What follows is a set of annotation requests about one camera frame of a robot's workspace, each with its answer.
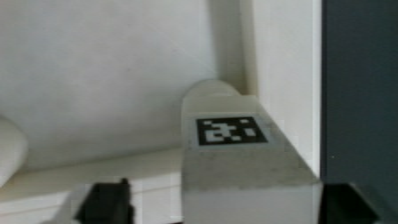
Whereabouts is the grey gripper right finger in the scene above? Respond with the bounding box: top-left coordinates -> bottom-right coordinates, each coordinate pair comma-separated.
321,183 -> 383,224

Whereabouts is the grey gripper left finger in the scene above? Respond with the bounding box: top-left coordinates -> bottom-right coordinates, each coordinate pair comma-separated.
60,178 -> 133,224

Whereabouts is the white square tabletop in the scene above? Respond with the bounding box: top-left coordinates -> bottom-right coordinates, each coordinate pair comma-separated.
0,0 -> 321,224

